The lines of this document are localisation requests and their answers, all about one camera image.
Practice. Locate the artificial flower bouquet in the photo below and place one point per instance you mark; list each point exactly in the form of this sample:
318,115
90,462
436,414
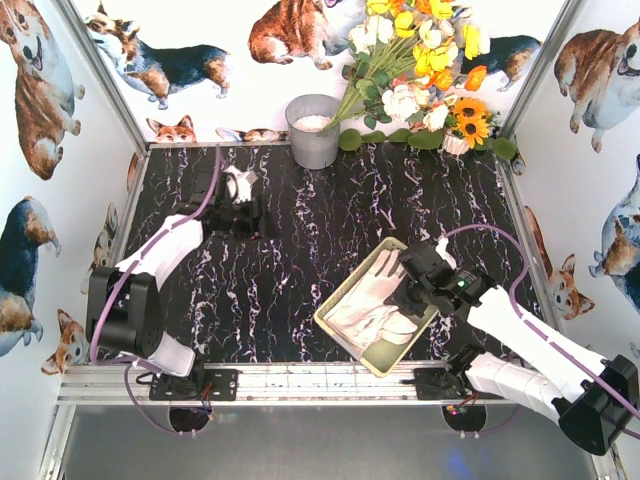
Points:
406,56

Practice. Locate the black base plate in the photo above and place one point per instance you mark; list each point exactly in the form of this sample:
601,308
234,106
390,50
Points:
440,384
213,384

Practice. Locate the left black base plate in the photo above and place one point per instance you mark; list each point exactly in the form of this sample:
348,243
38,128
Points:
213,384

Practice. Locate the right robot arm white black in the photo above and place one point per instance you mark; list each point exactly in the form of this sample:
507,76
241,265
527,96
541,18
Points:
591,398

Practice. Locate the small sunflower pot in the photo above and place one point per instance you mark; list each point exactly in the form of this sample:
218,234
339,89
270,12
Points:
469,125

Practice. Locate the grey metal bucket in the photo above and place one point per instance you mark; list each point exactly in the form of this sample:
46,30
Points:
312,132

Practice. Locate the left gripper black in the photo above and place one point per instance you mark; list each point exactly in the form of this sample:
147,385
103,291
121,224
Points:
211,195

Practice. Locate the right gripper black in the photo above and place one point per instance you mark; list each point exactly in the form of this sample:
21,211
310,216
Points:
417,292

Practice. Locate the white grey glove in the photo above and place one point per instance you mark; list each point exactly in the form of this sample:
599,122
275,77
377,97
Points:
363,317

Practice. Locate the pale green plastic storage basket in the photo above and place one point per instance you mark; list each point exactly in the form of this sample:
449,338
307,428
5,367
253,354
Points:
382,356

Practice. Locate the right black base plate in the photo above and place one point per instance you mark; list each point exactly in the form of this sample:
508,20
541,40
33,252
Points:
440,384

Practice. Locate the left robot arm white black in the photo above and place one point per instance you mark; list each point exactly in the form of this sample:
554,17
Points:
124,314

